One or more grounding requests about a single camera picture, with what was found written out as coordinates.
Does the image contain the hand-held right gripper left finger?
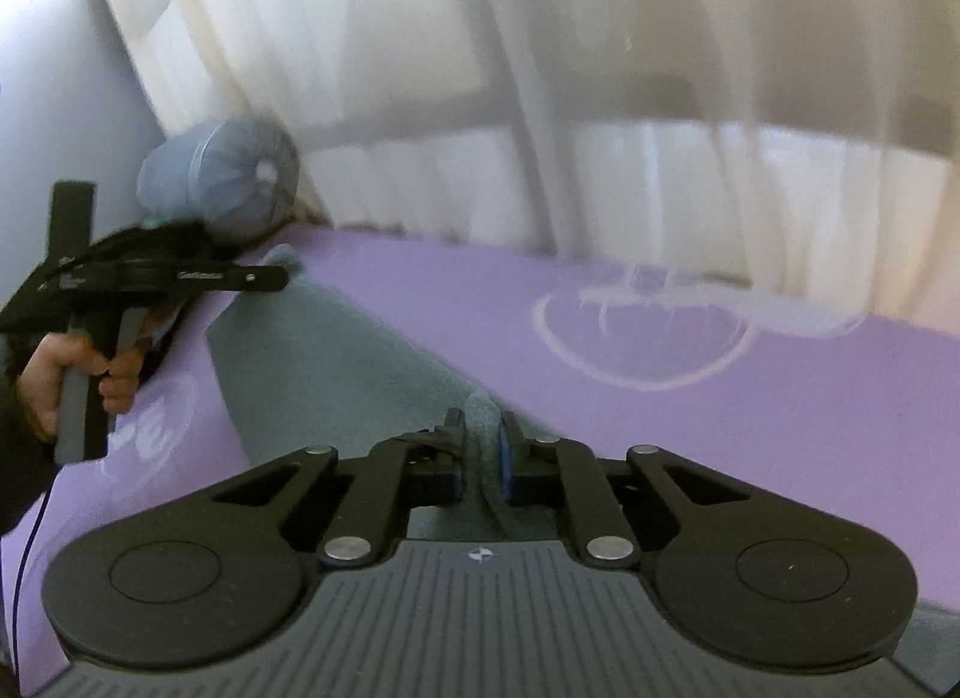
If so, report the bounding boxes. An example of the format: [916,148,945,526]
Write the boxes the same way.
[214,408,470,566]

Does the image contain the thin blue cable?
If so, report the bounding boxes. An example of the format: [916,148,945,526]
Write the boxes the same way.
[9,454,61,643]

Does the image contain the person's left hand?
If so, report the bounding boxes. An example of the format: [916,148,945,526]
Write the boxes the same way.
[13,332,141,442]

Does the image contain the purple printed bed sheet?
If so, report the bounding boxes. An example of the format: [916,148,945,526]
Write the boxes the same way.
[0,224,960,698]

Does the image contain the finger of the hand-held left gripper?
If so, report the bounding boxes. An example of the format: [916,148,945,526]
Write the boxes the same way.
[178,263,290,293]

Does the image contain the person's left forearm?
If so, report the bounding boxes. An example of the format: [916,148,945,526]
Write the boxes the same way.
[0,349,62,538]

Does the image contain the grey fleece pants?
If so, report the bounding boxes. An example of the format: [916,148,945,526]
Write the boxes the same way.
[205,242,575,543]

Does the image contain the sheer white curtain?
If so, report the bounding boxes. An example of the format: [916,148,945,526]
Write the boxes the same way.
[82,0,960,330]

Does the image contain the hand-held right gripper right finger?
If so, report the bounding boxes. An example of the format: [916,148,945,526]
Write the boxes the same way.
[498,413,752,565]

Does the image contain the grey round pillow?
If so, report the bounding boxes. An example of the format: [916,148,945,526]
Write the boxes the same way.
[136,113,302,250]

